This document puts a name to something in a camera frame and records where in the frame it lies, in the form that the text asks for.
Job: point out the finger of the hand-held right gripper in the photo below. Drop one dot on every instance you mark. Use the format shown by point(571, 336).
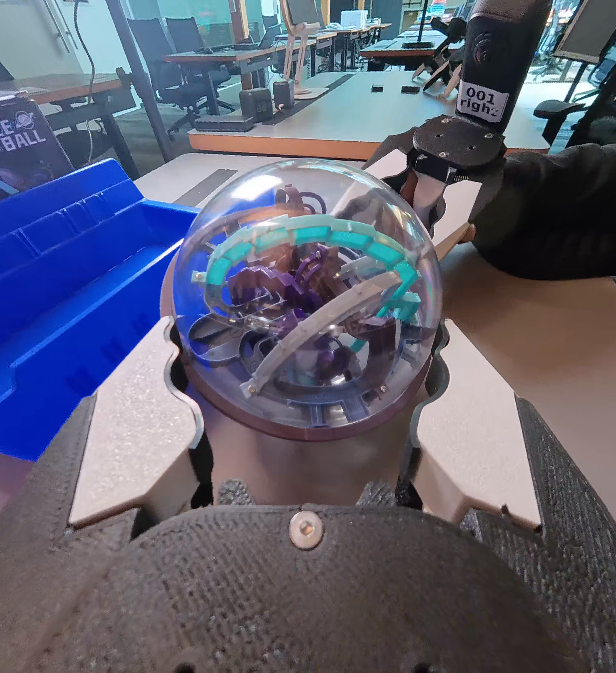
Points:
point(392, 169)
point(460, 210)

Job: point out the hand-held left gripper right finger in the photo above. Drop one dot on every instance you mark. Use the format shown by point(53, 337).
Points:
point(476, 436)

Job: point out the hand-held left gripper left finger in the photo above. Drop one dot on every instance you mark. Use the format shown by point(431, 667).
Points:
point(134, 436)

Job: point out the clear maze ball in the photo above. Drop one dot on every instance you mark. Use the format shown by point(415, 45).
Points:
point(308, 210)

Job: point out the person's right forearm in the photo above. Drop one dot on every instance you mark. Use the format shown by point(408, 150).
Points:
point(560, 210)

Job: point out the person's right hand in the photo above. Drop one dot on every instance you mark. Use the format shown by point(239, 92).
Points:
point(408, 189)

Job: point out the black mesh office chair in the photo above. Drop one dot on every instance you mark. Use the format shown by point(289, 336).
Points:
point(560, 113)

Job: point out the black power box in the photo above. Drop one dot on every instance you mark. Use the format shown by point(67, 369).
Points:
point(283, 94)
point(256, 105)

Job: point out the blue plastic bin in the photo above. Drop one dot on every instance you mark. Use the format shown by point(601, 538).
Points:
point(50, 315)

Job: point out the grey screen on stand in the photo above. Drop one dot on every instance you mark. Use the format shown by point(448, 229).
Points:
point(592, 31)

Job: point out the flat black bar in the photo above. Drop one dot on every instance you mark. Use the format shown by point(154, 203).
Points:
point(224, 123)

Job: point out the dark blue cardboard box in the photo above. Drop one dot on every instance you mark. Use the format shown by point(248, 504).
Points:
point(8, 147)

